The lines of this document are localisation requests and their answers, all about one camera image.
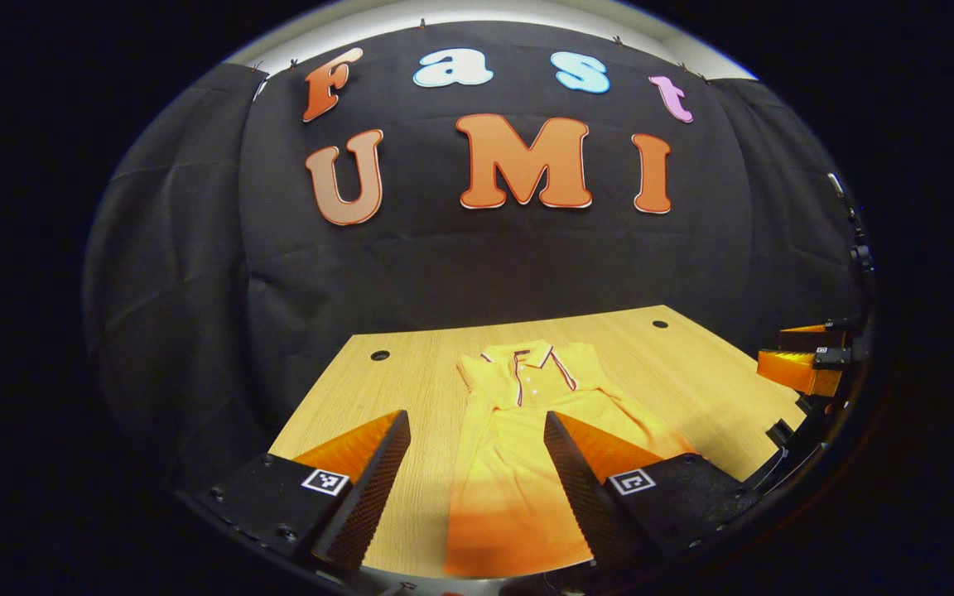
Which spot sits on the black backdrop cloth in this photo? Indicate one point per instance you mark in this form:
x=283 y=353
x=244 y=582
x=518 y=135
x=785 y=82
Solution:
x=485 y=265

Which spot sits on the orange T-shirt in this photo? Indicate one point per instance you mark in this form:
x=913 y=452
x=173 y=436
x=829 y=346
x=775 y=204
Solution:
x=502 y=463

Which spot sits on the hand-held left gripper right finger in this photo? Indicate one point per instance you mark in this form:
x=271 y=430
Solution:
x=580 y=488

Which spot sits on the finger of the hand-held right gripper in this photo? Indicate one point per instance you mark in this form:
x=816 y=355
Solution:
x=808 y=338
x=800 y=371

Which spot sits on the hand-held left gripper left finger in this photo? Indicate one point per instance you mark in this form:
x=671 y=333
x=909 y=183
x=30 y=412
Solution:
x=373 y=488

